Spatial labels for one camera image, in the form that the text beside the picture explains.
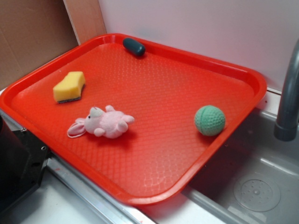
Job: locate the dark grey capsule object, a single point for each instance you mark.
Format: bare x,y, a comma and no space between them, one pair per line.
134,47

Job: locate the brown cardboard panel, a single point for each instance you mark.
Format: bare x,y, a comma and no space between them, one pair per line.
34,32

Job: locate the pink plush bunny toy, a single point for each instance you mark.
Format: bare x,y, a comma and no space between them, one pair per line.
109,123

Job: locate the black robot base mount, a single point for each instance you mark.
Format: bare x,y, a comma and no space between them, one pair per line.
23,158

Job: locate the red plastic tray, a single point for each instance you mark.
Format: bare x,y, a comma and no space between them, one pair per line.
163,150

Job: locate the grey plastic sink basin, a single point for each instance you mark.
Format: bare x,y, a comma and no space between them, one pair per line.
252,179

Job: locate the yellow kitchen sponge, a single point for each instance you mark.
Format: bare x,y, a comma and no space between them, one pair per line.
70,88

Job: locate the green textured ball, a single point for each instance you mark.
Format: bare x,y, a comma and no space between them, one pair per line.
209,120

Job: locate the grey sink faucet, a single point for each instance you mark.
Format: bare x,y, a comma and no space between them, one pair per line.
288,112

